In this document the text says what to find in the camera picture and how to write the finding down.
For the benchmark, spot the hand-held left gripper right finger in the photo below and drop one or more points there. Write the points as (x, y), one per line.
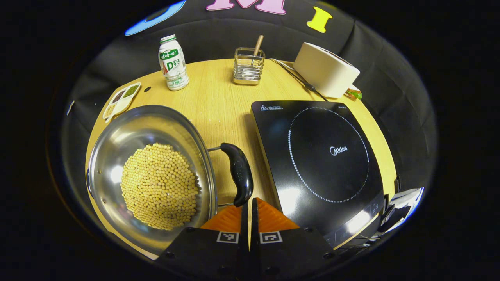
(289, 253)

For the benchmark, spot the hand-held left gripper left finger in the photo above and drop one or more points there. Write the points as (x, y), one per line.
(211, 253)

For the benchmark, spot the pile of yellow soybeans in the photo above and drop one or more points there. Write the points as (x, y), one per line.
(160, 187)

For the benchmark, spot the black induction cooktop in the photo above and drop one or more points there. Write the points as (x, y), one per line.
(328, 128)

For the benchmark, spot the stainless steel pot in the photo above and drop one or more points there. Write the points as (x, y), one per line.
(129, 132)

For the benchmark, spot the sandwich with lettuce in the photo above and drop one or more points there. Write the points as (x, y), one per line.
(354, 93)

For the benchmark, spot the white divided dish of beans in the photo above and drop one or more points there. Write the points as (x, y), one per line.
(121, 103)

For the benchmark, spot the white toaster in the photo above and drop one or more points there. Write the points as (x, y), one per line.
(324, 70)

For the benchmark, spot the white drink bottle green label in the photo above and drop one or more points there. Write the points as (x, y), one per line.
(173, 62)

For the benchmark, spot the silver cloth clip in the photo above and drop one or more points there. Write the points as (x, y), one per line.
(70, 107)

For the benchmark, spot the black backdrop cloth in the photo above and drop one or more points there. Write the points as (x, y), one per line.
(218, 35)

